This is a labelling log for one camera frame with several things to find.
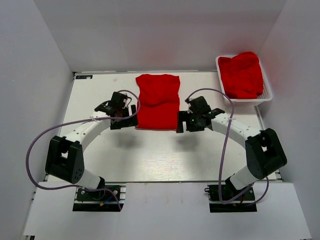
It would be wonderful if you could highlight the small dark table label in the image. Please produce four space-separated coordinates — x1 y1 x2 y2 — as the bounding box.
75 74 93 80

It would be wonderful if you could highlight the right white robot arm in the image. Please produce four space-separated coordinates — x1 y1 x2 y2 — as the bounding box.
176 96 287 200

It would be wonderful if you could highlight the white plastic basket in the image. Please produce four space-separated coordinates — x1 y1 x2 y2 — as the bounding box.
215 54 273 106

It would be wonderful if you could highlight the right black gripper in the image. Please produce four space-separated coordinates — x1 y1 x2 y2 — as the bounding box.
176 110 205 133

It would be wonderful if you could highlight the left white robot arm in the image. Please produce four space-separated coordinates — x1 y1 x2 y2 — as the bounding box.
45 90 139 200

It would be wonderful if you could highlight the red t shirt pile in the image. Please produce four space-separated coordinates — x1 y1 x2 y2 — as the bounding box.
218 51 264 99

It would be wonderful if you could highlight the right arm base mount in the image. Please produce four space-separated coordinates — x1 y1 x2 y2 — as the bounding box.
203 182 258 214

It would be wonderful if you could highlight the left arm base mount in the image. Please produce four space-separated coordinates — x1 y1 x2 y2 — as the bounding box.
72 183 126 213

